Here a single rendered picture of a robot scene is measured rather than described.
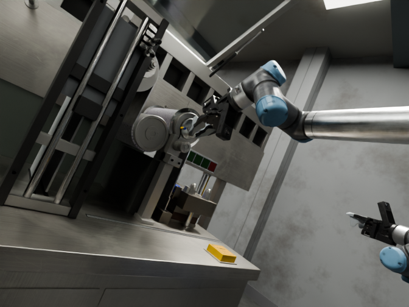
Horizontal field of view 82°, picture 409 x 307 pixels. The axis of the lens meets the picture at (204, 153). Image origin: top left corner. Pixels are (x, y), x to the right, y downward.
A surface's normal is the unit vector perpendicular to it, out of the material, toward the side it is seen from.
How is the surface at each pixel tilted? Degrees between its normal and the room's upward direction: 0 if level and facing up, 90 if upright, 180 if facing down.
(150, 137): 90
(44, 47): 90
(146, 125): 90
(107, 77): 90
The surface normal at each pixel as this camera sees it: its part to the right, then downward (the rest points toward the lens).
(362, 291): -0.61, -0.33
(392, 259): -0.84, -0.40
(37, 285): 0.61, 0.19
